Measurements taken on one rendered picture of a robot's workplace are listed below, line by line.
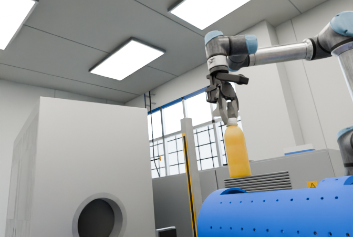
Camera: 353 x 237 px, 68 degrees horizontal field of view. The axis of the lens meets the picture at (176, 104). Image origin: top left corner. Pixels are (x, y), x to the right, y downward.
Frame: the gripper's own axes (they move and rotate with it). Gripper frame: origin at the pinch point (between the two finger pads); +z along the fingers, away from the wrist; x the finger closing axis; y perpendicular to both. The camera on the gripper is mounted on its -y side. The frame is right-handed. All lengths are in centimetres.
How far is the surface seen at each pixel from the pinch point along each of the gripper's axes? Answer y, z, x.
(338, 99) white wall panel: 59, -65, -271
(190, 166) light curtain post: 70, 8, -39
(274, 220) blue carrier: -14.0, 30.4, 6.1
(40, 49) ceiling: 322, -191, 8
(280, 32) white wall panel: 105, -181, -264
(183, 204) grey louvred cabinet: 189, 36, -124
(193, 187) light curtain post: 69, 20, -39
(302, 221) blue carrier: -21.5, 30.3, 6.2
